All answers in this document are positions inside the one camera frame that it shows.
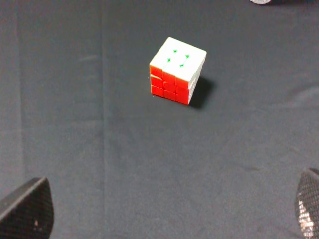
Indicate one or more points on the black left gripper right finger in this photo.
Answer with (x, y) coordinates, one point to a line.
(307, 203)

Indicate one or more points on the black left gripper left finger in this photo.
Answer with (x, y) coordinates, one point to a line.
(28, 211)

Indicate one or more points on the multicolour puzzle cube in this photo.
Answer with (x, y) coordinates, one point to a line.
(175, 70)

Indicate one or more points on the black tablecloth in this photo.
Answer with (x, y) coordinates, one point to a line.
(76, 107)

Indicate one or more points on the white bottle black cap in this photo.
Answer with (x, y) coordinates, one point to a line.
(261, 2)

